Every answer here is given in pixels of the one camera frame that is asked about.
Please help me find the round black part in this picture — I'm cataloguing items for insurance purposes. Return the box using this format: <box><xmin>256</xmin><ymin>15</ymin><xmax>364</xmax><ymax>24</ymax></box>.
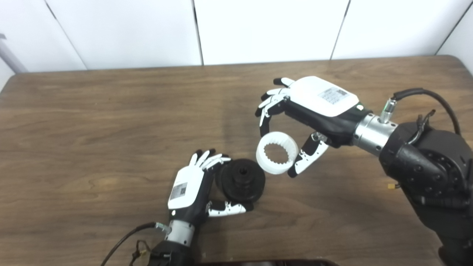
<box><xmin>215</xmin><ymin>158</ymin><xmax>266</xmax><ymax>203</ymax></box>

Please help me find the gray wall post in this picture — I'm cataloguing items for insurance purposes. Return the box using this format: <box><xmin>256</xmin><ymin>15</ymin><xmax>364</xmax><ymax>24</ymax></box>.
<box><xmin>0</xmin><ymin>33</ymin><xmax>28</xmax><ymax>74</ymax></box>

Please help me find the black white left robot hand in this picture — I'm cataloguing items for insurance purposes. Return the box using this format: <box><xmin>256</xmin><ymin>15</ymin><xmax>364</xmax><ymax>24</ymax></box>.
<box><xmin>167</xmin><ymin>149</ymin><xmax>255</xmax><ymax>226</ymax></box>

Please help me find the thin left arm wire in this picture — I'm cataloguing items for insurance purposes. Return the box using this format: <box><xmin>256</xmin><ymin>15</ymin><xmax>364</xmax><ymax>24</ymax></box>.
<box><xmin>129</xmin><ymin>240</ymin><xmax>150</xmax><ymax>266</ymax></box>

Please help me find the white toothed ring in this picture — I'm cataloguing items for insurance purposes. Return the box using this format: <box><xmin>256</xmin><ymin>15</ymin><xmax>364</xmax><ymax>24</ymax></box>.
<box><xmin>256</xmin><ymin>132</ymin><xmax>299</xmax><ymax>175</ymax></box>

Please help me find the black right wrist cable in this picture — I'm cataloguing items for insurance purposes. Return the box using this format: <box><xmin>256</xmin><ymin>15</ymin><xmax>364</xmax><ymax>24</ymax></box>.
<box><xmin>379</xmin><ymin>88</ymin><xmax>462</xmax><ymax>135</ymax></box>

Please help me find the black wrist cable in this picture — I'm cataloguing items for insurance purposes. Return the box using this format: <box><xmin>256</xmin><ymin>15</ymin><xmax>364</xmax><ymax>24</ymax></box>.
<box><xmin>379</xmin><ymin>88</ymin><xmax>462</xmax><ymax>135</ymax></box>
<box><xmin>101</xmin><ymin>222</ymin><xmax>170</xmax><ymax>266</ymax></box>

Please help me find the black robot torso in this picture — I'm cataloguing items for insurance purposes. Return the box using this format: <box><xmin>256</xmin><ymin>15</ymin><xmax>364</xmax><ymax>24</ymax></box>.
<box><xmin>192</xmin><ymin>259</ymin><xmax>340</xmax><ymax>266</ymax></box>

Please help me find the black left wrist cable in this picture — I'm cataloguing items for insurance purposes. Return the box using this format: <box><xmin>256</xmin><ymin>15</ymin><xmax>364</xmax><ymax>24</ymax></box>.
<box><xmin>101</xmin><ymin>222</ymin><xmax>170</xmax><ymax>266</ymax></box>

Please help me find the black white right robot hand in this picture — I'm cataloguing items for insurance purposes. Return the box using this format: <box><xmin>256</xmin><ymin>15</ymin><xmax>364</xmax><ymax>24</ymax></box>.
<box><xmin>255</xmin><ymin>76</ymin><xmax>373</xmax><ymax>178</ymax></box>

